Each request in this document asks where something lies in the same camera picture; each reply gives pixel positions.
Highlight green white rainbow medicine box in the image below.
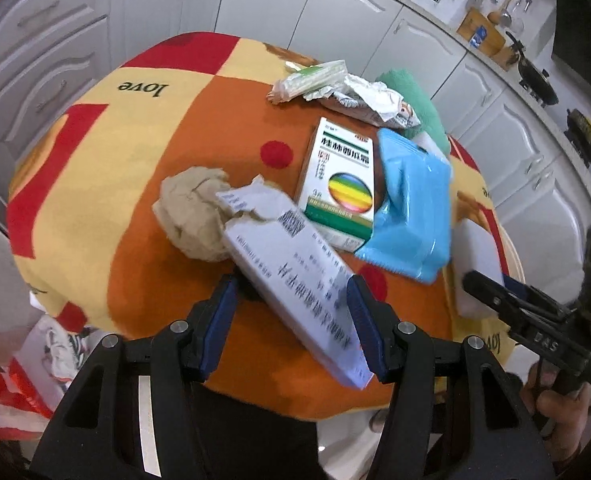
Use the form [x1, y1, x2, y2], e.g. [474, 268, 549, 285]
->
[295, 116, 382, 253]

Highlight hanging kitchen utensils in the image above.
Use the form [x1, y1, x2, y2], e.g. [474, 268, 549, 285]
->
[489, 0, 532, 32]

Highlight blue wet wipe packet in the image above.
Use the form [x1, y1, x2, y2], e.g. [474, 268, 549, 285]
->
[353, 127, 453, 285]

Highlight orange yellow red printed blanket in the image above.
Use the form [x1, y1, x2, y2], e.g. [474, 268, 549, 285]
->
[6, 31, 526, 421]

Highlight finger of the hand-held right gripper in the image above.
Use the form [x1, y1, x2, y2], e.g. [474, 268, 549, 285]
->
[462, 270, 573, 328]
[503, 276, 583, 313]

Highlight green towel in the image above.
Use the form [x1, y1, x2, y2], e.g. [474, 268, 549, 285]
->
[374, 67, 451, 156]

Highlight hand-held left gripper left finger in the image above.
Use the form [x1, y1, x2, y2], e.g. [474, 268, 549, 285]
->
[30, 276, 240, 480]

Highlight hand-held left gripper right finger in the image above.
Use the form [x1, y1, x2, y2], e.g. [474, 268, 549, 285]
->
[346, 275, 556, 480]

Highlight crumpled beige paper ball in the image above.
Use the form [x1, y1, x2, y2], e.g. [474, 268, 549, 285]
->
[152, 166, 241, 262]

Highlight wooden cutting board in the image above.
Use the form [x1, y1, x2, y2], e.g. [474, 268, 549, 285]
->
[457, 7, 507, 59]

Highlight crumpled white wrapper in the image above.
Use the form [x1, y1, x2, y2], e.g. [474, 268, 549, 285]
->
[344, 73, 407, 122]

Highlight red white plastic bag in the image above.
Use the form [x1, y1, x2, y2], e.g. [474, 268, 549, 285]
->
[0, 310, 107, 442]

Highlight crumpled white wrappers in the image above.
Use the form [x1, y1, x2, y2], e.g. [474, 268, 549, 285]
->
[320, 91, 421, 132]

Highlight yellow lidded clay pot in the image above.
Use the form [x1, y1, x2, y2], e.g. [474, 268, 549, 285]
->
[564, 107, 591, 167]

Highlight person's right hand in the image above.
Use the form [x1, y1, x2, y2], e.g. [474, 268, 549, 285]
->
[520, 365, 591, 442]

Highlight white cardboard medicine box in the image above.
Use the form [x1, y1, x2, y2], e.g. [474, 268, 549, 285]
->
[214, 175, 376, 390]

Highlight white sponge block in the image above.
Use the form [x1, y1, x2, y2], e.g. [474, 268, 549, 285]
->
[410, 130, 450, 162]
[445, 220, 511, 318]

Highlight black wok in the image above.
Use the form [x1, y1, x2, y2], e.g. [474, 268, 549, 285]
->
[505, 31, 559, 107]

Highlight white kitchen base cabinets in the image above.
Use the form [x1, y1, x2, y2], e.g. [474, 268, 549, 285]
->
[0, 0, 591, 311]

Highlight white green plastic wrapper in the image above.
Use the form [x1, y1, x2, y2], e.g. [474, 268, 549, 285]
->
[267, 59, 349, 106]

